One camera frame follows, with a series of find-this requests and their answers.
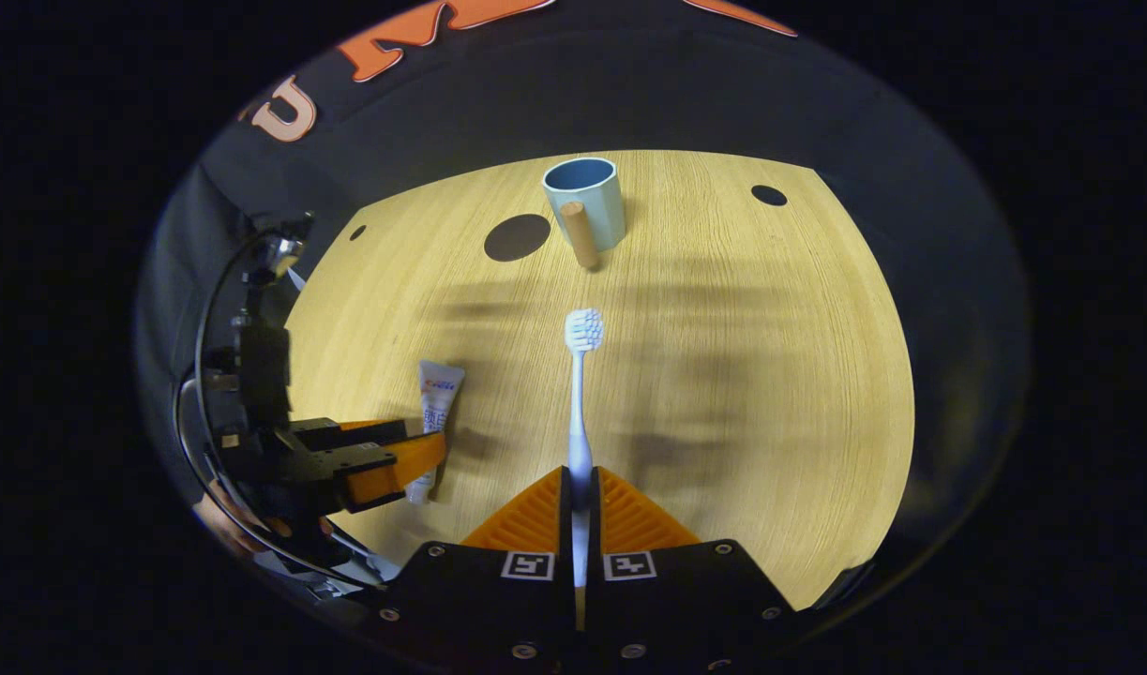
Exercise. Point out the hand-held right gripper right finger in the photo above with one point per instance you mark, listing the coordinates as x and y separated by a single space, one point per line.
676 591

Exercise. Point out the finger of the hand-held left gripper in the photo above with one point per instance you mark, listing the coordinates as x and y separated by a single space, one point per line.
395 473
367 431

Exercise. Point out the wooden desktop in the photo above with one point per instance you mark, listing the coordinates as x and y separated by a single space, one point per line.
742 375

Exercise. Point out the dark round coaster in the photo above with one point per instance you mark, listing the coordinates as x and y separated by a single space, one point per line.
517 237

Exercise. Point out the white toothpaste tube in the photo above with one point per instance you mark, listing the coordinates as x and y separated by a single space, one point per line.
435 403

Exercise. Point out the light blue cup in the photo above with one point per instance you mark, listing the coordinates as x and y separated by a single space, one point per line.
587 202

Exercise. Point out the white toothbrush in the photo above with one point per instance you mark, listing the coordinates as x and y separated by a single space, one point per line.
581 412

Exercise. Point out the black backdrop cloth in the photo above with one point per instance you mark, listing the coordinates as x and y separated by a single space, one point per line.
629 94

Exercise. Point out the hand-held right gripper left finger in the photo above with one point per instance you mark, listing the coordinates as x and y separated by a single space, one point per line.
479 591

